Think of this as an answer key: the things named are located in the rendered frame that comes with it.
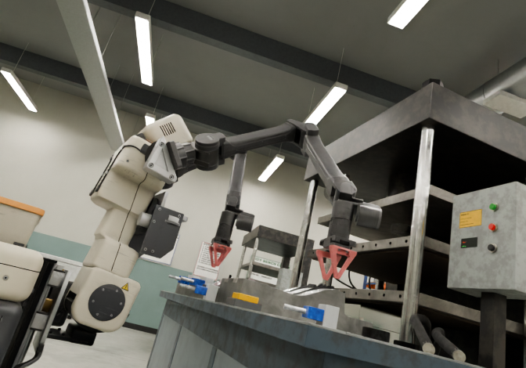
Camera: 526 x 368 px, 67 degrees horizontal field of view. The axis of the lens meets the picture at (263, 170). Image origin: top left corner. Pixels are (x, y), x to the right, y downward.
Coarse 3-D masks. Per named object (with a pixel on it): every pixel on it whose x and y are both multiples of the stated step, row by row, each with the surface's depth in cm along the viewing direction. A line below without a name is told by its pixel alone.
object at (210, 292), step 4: (180, 284) 138; (184, 284) 139; (208, 284) 139; (188, 288) 138; (192, 288) 139; (196, 288) 138; (200, 288) 138; (204, 288) 138; (208, 288) 138; (212, 288) 139; (216, 288) 139; (196, 292) 137; (200, 292) 138; (204, 292) 138; (208, 292) 138; (212, 292) 138; (216, 292) 139; (204, 296) 139; (208, 296) 138; (212, 296) 138; (208, 300) 137; (212, 300) 138
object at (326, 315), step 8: (320, 304) 99; (304, 312) 96; (312, 312) 95; (320, 312) 95; (328, 312) 95; (336, 312) 96; (320, 320) 95; (328, 320) 95; (336, 320) 95; (336, 328) 95
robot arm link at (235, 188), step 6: (234, 156) 180; (240, 156) 180; (246, 156) 181; (234, 162) 176; (240, 162) 176; (234, 168) 172; (240, 168) 173; (234, 174) 169; (240, 174) 169; (234, 180) 165; (240, 180) 166; (234, 186) 162; (240, 186) 163; (228, 192) 158; (234, 192) 158; (240, 192) 159; (228, 198) 154; (240, 198) 155
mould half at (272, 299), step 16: (224, 288) 142; (240, 288) 125; (256, 288) 126; (272, 288) 128; (304, 288) 149; (272, 304) 127; (288, 304) 129; (304, 304) 131; (336, 304) 135; (304, 320) 129; (352, 320) 135
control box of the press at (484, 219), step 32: (480, 192) 161; (512, 192) 147; (480, 224) 156; (512, 224) 143; (480, 256) 151; (512, 256) 139; (480, 288) 146; (512, 288) 135; (480, 320) 148; (480, 352) 143
